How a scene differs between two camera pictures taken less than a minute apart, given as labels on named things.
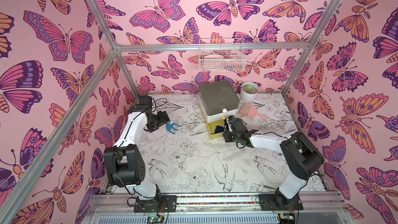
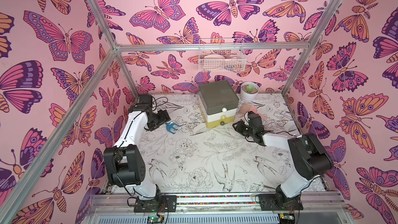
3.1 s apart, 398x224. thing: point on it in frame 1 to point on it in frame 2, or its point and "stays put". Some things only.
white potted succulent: [249, 91] stays put
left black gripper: [164, 119] stays put
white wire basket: [222, 55] stays put
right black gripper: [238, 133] to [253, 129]
